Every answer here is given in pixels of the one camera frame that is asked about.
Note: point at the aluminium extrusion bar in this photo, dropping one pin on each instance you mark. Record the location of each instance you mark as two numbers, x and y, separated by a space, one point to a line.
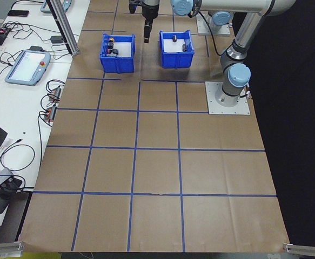
308 248
3 246

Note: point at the black cylindrical capacitor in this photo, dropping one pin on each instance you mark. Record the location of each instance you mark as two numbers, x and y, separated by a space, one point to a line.
184 47
174 38

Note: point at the black smartphone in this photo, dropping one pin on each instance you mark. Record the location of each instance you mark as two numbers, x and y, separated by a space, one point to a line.
18 12

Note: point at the aluminium extrusion post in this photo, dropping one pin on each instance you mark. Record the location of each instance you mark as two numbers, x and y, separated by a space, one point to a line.
65 29

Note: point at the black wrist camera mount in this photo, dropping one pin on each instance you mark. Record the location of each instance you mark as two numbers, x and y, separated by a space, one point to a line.
132 6

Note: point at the black adapter box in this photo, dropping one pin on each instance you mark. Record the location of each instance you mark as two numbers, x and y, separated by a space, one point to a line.
37 48

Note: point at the black plug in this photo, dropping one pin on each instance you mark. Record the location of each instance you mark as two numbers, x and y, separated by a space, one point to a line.
14 184

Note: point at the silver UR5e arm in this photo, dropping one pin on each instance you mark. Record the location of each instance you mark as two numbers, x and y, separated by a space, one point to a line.
221 19
247 29

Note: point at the black power adapter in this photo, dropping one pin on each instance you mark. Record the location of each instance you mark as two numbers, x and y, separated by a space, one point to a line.
56 40

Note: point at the yellow head push button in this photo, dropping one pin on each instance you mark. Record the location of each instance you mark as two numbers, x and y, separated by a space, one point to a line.
111 40

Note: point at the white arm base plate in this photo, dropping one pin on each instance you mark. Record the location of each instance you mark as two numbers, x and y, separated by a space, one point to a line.
201 27
227 109

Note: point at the blue plastic push-button bin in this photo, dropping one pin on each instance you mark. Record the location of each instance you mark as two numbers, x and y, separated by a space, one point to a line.
116 64

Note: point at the black frame cover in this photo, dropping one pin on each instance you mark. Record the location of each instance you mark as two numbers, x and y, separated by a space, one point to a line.
295 135

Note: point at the blue plastic capacitor bin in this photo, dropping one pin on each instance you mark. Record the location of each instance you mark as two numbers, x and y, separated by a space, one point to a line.
177 60

